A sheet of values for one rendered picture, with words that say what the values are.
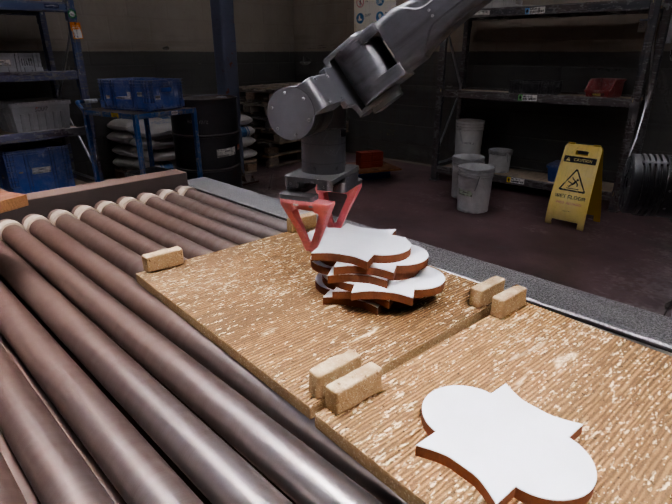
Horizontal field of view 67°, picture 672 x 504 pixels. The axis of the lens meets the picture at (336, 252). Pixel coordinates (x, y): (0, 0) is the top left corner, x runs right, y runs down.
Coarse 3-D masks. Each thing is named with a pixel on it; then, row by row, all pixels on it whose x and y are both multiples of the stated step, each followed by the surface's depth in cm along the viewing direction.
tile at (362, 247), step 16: (336, 240) 67; (352, 240) 67; (368, 240) 67; (384, 240) 67; (400, 240) 67; (320, 256) 63; (336, 256) 63; (352, 256) 62; (368, 256) 62; (384, 256) 63; (400, 256) 63
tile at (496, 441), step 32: (448, 416) 44; (480, 416) 44; (512, 416) 44; (544, 416) 44; (416, 448) 41; (448, 448) 40; (480, 448) 40; (512, 448) 40; (544, 448) 40; (576, 448) 40; (480, 480) 37; (512, 480) 37; (544, 480) 37; (576, 480) 37
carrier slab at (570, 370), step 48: (480, 336) 58; (528, 336) 58; (576, 336) 58; (384, 384) 50; (432, 384) 50; (480, 384) 50; (528, 384) 50; (576, 384) 50; (624, 384) 50; (336, 432) 44; (384, 432) 43; (624, 432) 43; (384, 480) 40; (432, 480) 39; (624, 480) 39
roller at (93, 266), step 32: (32, 224) 103; (64, 256) 90; (96, 256) 85; (128, 288) 74; (160, 320) 67; (192, 352) 61; (224, 352) 58; (256, 384) 53; (288, 416) 49; (320, 448) 46
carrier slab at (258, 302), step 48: (288, 240) 88; (192, 288) 70; (240, 288) 70; (288, 288) 70; (240, 336) 58; (288, 336) 58; (336, 336) 58; (384, 336) 58; (432, 336) 58; (288, 384) 50
